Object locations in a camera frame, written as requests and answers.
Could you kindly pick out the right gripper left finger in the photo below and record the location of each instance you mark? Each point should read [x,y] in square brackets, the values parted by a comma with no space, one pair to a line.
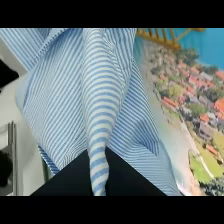
[71,180]

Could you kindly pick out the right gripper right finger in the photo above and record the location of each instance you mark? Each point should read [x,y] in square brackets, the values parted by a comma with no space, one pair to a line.
[130,180]

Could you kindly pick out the blue white striped shirt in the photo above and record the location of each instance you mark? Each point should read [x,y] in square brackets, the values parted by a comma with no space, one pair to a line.
[70,93]

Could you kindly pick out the silver frame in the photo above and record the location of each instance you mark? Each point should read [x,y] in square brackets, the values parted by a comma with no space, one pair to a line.
[13,156]

